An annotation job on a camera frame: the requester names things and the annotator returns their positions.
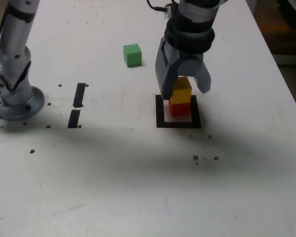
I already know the dark background furniture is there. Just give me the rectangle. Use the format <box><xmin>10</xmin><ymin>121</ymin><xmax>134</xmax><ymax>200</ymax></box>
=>
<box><xmin>245</xmin><ymin>0</ymin><xmax>296</xmax><ymax>65</ymax></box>

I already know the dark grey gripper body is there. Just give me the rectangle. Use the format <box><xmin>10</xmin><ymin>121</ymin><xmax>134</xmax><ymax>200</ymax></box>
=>
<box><xmin>173</xmin><ymin>48</ymin><xmax>205</xmax><ymax>64</ymax></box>

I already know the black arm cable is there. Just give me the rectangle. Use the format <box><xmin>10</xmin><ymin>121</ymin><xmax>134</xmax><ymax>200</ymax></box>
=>
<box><xmin>0</xmin><ymin>0</ymin><xmax>176</xmax><ymax>65</ymax></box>

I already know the green cube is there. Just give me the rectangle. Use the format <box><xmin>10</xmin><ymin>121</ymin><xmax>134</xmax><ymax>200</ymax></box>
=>
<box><xmin>123</xmin><ymin>43</ymin><xmax>143</xmax><ymax>68</ymax></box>

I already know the yellow cube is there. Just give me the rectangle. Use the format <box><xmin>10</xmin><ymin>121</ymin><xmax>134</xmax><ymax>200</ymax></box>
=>
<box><xmin>171</xmin><ymin>76</ymin><xmax>192</xmax><ymax>104</ymax></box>

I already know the red cube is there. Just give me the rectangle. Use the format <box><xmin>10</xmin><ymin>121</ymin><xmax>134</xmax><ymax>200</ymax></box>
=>
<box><xmin>168</xmin><ymin>98</ymin><xmax>190</xmax><ymax>117</ymax></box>

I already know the black tape square outline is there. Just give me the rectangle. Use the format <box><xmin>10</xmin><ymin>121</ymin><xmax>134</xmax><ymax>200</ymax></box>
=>
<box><xmin>155</xmin><ymin>94</ymin><xmax>202</xmax><ymax>129</ymax></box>

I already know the black tape strip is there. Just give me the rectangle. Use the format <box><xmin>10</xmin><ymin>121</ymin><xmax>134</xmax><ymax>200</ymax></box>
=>
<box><xmin>67</xmin><ymin>83</ymin><xmax>86</xmax><ymax>129</ymax></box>

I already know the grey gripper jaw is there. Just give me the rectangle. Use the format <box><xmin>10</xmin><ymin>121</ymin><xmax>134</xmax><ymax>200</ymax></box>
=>
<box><xmin>154</xmin><ymin>36</ymin><xmax>183</xmax><ymax>100</ymax></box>
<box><xmin>177</xmin><ymin>58</ymin><xmax>212</xmax><ymax>94</ymax></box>

